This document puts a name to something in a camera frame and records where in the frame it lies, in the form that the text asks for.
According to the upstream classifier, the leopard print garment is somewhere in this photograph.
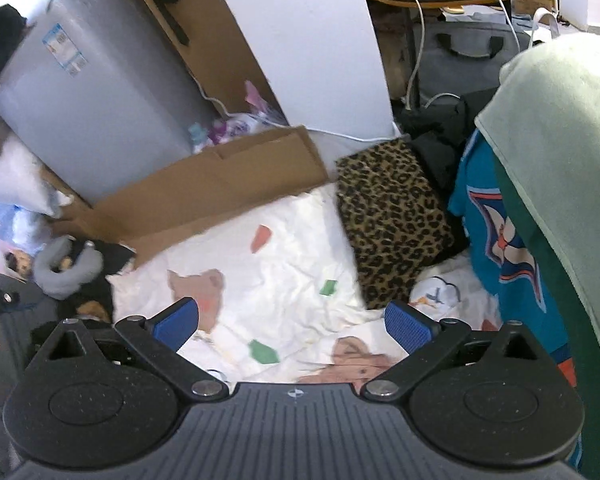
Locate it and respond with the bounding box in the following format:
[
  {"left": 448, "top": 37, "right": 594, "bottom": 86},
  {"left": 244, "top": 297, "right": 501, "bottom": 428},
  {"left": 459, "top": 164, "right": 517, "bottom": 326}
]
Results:
[{"left": 336, "top": 139, "right": 454, "bottom": 310}]

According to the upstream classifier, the white patterned bed sheet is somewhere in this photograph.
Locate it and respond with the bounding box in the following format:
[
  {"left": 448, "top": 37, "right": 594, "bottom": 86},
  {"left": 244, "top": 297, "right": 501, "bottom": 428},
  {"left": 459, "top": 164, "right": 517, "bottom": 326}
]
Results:
[{"left": 104, "top": 181, "right": 506, "bottom": 386}]

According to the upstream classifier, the brown cardboard sheet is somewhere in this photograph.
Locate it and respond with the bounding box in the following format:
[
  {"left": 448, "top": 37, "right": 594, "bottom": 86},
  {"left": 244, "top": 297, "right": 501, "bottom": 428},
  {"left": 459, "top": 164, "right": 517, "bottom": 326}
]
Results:
[{"left": 52, "top": 0, "right": 328, "bottom": 264}]

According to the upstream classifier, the teal blue printed shirt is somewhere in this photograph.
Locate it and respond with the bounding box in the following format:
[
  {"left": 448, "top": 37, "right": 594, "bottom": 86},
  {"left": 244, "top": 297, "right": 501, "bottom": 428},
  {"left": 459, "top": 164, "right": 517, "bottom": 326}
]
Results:
[{"left": 449, "top": 130, "right": 577, "bottom": 386}]

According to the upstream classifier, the small plush toy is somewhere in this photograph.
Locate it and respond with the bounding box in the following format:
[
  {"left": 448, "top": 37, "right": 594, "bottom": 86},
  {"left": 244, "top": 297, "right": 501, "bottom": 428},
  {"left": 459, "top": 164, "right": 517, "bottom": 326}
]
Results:
[{"left": 4, "top": 249, "right": 33, "bottom": 281}]

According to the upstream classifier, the black fabric cushion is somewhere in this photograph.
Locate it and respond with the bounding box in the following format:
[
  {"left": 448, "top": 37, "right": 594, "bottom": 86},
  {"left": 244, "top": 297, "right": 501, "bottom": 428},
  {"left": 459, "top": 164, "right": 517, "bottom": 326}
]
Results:
[{"left": 396, "top": 87, "right": 498, "bottom": 263}]

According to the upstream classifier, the grey metal cabinet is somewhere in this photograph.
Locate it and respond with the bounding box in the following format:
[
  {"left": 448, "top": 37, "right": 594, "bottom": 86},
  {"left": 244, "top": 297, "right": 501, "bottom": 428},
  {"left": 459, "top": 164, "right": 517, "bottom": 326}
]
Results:
[{"left": 0, "top": 0, "right": 218, "bottom": 205}]

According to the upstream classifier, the light green towel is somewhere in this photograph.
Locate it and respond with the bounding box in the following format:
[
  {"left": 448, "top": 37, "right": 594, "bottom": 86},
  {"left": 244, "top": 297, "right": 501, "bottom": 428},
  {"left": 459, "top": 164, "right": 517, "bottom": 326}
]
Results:
[{"left": 473, "top": 31, "right": 600, "bottom": 413}]

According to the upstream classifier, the grey duffel bag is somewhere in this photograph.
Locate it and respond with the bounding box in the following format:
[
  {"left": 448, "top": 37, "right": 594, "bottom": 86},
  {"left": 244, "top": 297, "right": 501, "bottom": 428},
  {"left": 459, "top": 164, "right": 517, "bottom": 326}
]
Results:
[{"left": 414, "top": 21, "right": 530, "bottom": 104}]

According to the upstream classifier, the white foam board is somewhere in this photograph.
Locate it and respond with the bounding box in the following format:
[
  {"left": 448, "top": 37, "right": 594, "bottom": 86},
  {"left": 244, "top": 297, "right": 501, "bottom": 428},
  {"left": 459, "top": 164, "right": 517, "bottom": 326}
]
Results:
[{"left": 225, "top": 0, "right": 394, "bottom": 140}]

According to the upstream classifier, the white charging cable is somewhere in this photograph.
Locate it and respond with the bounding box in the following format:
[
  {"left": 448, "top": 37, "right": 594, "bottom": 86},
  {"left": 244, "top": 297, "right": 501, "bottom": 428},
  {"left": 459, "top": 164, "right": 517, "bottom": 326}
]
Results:
[{"left": 402, "top": 0, "right": 524, "bottom": 111}]

